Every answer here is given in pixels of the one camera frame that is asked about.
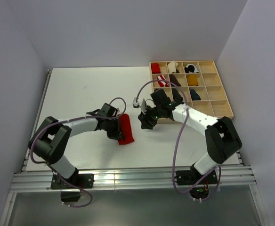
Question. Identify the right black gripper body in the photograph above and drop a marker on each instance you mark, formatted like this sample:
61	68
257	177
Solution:
152	116

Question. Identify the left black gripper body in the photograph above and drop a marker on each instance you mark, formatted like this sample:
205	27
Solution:
112	128

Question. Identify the red patterned sock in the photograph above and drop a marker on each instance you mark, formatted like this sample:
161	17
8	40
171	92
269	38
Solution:
126	130

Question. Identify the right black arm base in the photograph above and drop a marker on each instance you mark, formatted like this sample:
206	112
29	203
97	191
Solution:
201	191

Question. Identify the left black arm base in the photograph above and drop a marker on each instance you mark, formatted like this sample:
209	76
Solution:
73	188

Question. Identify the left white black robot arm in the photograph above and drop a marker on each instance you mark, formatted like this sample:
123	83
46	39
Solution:
49	142

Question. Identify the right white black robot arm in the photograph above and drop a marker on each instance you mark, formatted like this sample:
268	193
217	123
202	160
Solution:
222	139

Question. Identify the rolled red white striped sock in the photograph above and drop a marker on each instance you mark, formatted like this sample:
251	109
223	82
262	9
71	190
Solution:
162	81

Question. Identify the rolled dark brown sock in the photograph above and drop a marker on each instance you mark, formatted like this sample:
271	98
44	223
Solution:
174	80

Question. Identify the rolled dark teal sock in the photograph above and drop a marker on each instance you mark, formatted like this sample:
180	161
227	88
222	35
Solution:
194	95

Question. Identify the rolled mustard yellow sock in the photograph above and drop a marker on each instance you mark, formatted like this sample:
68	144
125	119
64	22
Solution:
192	80

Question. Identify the rolled cream sock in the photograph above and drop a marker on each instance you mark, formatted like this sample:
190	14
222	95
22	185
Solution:
172	67

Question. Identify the wooden compartment tray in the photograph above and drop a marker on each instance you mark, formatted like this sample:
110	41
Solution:
214	101

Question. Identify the rolled black white sock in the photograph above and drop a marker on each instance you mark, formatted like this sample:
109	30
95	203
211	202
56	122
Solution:
191	68

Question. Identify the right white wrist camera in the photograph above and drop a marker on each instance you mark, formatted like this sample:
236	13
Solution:
137	103

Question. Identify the aluminium frame rail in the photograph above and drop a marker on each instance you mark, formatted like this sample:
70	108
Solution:
127	179

